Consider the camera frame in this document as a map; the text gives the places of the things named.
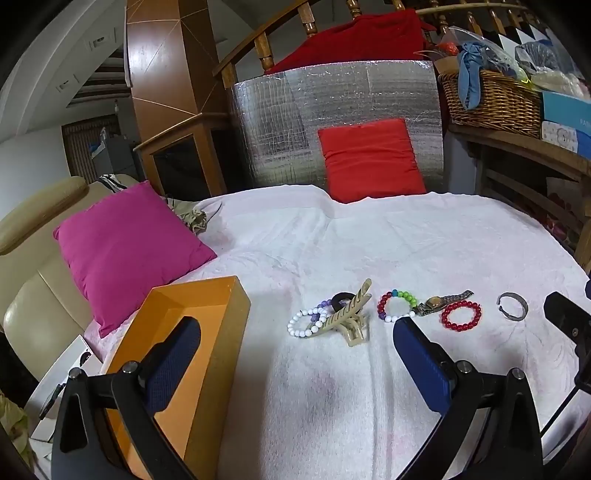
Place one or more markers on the camouflage cloth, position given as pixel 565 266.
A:
pixel 196 219

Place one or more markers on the wooden pillar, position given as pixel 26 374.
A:
pixel 161 55

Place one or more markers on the orange cardboard box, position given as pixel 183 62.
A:
pixel 221 332

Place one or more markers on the red pillow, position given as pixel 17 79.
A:
pixel 369 161

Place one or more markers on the beige leather sofa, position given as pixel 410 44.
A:
pixel 37 295

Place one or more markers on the blue cardboard box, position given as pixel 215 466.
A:
pixel 565 110

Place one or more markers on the pink pillow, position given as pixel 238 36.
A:
pixel 129 244

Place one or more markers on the beige hair claw clip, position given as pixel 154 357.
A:
pixel 344 314

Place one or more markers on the blue cloth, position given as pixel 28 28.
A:
pixel 471 87

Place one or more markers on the metal bangle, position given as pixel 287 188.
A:
pixel 524 307

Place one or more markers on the silver foil insulation panel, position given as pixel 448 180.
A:
pixel 277 129

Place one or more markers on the striped cloth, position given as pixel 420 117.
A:
pixel 113 181

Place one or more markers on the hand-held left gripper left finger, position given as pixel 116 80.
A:
pixel 175 364

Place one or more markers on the metal wristwatch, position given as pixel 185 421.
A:
pixel 436 303

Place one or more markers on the white patterned box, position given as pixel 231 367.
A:
pixel 561 136

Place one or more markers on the wooden side table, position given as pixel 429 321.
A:
pixel 508 147

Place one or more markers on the wicker basket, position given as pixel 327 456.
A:
pixel 498 106

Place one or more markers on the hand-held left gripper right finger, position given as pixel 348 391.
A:
pixel 420 364

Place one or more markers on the green patterned cloth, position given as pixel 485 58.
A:
pixel 14 424

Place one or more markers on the red cloth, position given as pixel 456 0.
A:
pixel 360 41

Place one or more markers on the clear plastic bag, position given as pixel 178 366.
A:
pixel 535 57

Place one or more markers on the grey cabinet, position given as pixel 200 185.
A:
pixel 115 157

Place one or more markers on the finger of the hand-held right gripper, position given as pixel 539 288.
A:
pixel 565 318

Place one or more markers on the wooden glass-door cabinet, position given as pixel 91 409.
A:
pixel 184 138

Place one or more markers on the wooden railing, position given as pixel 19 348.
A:
pixel 240 57

